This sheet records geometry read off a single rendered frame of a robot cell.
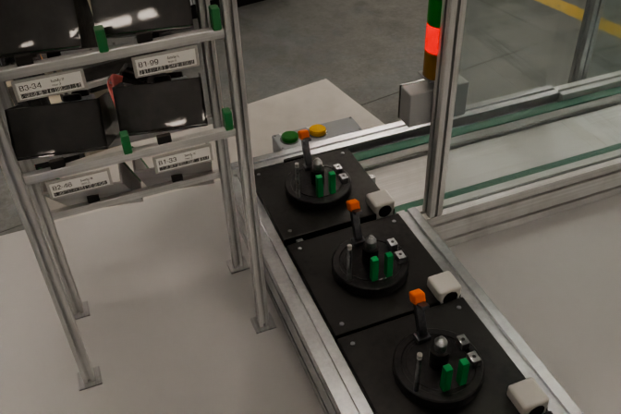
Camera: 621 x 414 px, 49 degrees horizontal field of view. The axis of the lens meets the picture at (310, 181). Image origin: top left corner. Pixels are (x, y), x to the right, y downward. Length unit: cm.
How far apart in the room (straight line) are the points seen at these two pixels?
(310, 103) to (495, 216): 69
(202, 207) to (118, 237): 20
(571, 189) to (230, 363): 82
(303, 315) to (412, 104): 42
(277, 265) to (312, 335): 18
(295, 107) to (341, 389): 101
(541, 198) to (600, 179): 16
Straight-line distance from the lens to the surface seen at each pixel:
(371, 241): 121
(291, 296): 123
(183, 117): 105
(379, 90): 371
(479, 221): 148
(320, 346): 116
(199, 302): 138
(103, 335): 138
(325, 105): 193
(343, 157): 153
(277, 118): 188
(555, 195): 158
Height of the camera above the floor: 187
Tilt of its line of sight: 38 degrees down
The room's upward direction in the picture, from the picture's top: 2 degrees counter-clockwise
